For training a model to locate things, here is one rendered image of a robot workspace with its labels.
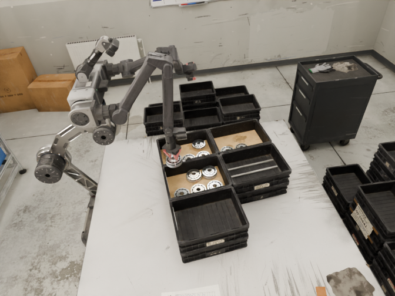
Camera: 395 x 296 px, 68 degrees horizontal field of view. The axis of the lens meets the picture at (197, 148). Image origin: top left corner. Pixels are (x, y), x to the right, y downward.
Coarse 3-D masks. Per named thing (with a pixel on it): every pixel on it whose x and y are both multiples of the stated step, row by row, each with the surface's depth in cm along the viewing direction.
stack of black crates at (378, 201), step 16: (368, 192) 219; (384, 192) 220; (352, 208) 224; (368, 208) 205; (384, 208) 209; (352, 224) 227; (384, 224) 188; (368, 240) 210; (384, 240) 192; (368, 256) 212
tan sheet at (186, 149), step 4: (204, 140) 227; (184, 144) 225; (188, 144) 225; (208, 144) 223; (184, 148) 222; (188, 148) 222; (208, 148) 220; (180, 152) 219; (184, 152) 219; (188, 152) 218; (192, 152) 218; (196, 152) 218; (208, 152) 217; (164, 156) 217; (164, 160) 214
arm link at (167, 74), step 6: (168, 66) 136; (162, 72) 142; (168, 72) 138; (162, 78) 143; (168, 78) 140; (162, 84) 146; (168, 84) 145; (162, 90) 149; (168, 90) 148; (162, 96) 151; (168, 96) 150; (168, 102) 152; (168, 108) 155; (168, 114) 157; (168, 120) 159; (168, 126) 162
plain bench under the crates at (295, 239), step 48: (144, 144) 249; (288, 144) 236; (96, 192) 212; (144, 192) 209; (288, 192) 200; (96, 240) 182; (144, 240) 180; (288, 240) 173; (336, 240) 171; (96, 288) 160; (144, 288) 158; (192, 288) 156; (240, 288) 154; (288, 288) 153
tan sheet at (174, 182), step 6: (216, 168) 204; (180, 174) 202; (168, 180) 198; (174, 180) 198; (180, 180) 198; (186, 180) 197; (204, 180) 196; (210, 180) 196; (222, 180) 195; (174, 186) 194; (180, 186) 194; (186, 186) 193; (174, 192) 190
